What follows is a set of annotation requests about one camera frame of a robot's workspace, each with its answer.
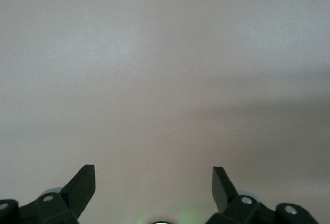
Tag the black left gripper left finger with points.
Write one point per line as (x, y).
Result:
(77, 193)

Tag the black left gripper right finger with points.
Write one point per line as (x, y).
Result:
(224, 195)

